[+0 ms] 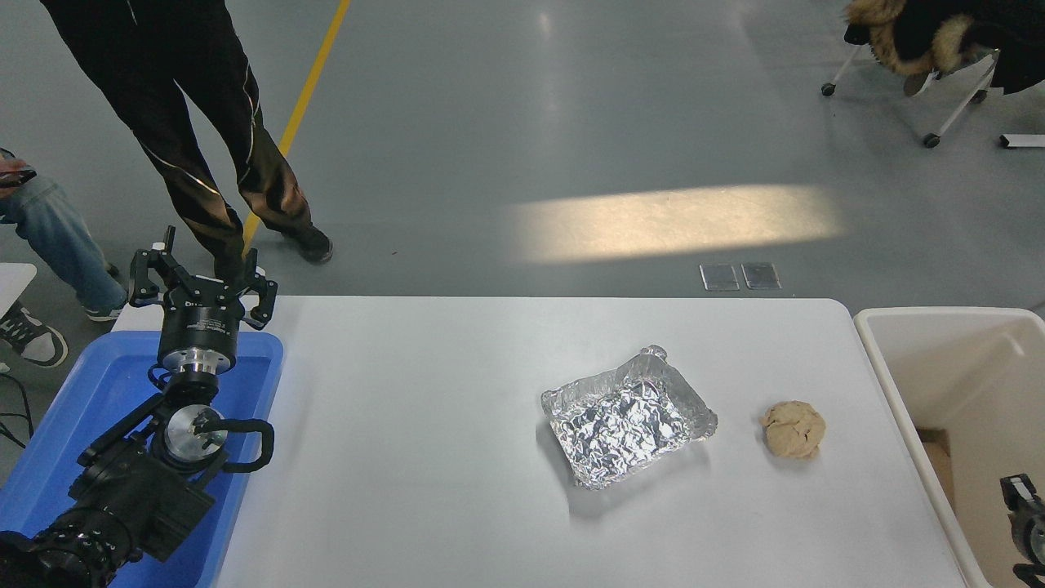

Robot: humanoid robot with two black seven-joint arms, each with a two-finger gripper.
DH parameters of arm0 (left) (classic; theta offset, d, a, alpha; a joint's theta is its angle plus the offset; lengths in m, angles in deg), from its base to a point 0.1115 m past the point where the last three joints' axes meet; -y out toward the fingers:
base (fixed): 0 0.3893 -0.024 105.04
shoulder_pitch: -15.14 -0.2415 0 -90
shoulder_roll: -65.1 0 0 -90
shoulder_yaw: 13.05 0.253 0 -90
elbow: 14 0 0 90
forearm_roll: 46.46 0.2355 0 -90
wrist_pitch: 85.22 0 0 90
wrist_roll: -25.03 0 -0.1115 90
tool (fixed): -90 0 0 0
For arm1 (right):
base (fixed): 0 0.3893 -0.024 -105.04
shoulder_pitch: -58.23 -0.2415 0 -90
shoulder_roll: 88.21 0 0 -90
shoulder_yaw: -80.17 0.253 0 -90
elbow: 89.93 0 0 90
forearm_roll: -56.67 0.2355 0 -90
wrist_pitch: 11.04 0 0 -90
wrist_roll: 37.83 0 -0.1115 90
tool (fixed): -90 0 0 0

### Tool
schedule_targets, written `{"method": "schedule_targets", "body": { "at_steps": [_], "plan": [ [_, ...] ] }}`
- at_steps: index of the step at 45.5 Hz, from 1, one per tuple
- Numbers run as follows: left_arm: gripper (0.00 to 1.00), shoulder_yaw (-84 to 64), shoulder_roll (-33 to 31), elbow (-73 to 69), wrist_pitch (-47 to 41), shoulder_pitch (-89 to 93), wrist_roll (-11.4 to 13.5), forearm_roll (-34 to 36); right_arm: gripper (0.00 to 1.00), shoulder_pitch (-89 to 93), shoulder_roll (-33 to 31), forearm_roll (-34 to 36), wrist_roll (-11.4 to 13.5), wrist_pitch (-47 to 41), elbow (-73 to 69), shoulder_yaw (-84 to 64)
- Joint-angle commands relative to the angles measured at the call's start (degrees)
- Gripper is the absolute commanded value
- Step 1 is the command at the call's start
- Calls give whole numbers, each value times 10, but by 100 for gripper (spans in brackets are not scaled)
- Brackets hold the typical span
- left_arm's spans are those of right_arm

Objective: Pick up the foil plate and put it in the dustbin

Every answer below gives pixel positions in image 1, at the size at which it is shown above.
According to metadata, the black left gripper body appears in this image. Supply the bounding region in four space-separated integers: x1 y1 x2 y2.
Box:
159 286 244 354

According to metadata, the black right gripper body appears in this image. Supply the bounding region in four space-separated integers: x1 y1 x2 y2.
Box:
1012 508 1045 564

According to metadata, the foil tray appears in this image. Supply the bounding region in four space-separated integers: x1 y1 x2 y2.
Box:
540 345 719 491

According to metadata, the large pale bin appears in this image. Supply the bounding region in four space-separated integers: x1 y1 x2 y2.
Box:
853 307 1045 588

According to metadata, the seated person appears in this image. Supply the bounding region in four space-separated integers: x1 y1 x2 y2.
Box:
0 147 130 368

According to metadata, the blue plastic tray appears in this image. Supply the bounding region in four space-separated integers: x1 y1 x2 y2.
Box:
0 331 285 588

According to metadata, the standing person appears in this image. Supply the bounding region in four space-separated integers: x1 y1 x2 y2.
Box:
39 0 334 283

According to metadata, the small white table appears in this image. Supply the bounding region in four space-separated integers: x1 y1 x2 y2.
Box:
0 263 38 318

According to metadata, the crumpled tan paper ball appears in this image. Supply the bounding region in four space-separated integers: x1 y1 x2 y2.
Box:
761 400 826 460

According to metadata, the black coat with fur trim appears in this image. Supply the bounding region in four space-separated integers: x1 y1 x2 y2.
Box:
843 0 1045 97

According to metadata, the black floor cable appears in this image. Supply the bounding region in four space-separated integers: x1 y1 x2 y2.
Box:
0 372 35 450

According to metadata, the white frame wheeled chair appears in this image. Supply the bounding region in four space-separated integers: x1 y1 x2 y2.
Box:
820 45 1001 149

